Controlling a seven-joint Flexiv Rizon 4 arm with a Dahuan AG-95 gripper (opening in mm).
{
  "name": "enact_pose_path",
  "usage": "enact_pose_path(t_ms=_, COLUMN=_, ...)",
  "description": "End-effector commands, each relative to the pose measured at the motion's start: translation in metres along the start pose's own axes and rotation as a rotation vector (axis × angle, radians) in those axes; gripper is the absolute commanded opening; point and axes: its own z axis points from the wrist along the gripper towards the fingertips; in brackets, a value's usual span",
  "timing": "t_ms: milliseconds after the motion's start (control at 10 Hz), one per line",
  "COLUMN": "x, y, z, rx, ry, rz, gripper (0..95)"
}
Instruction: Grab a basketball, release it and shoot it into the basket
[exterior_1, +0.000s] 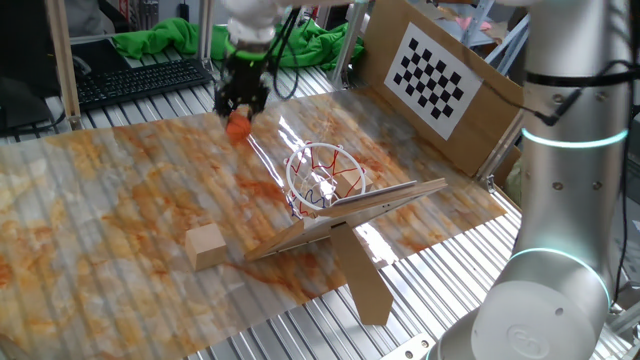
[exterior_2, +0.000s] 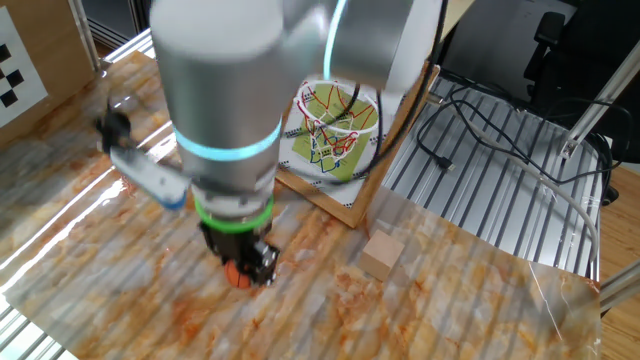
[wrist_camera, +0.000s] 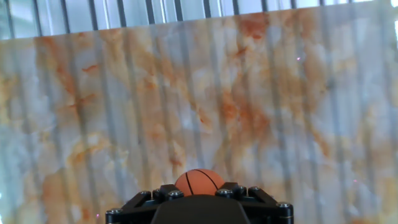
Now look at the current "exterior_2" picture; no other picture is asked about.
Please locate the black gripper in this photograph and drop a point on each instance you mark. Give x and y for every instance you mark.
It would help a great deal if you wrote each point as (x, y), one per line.
(235, 245)

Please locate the small orange basketball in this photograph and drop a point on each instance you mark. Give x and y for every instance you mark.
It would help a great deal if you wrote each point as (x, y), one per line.
(235, 277)

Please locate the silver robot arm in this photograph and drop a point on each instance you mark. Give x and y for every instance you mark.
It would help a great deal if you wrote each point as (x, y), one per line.
(225, 100)

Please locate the orange marble pattern mat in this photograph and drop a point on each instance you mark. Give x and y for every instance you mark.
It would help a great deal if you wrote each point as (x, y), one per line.
(150, 300)

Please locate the wooden framed backboard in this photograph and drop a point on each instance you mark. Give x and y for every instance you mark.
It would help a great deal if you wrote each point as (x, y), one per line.
(340, 210)

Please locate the light wooden cube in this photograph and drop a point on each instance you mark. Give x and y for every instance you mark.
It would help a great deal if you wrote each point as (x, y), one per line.
(381, 255)

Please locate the white hoop with net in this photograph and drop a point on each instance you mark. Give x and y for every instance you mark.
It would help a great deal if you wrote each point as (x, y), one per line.
(332, 150)

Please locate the cardboard panel with checkerboard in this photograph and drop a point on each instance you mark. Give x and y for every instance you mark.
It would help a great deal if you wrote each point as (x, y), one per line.
(50, 50)

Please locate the black office chair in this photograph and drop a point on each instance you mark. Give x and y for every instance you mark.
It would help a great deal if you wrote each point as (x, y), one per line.
(575, 60)

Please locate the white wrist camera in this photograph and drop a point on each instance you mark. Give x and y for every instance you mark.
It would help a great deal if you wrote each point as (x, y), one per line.
(150, 180)

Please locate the aluminium profile post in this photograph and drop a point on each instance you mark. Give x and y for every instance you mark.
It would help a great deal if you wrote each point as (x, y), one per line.
(82, 35)
(595, 105)

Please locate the aluminium profile rail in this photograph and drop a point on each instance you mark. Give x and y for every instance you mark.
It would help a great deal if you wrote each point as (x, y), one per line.
(622, 287)

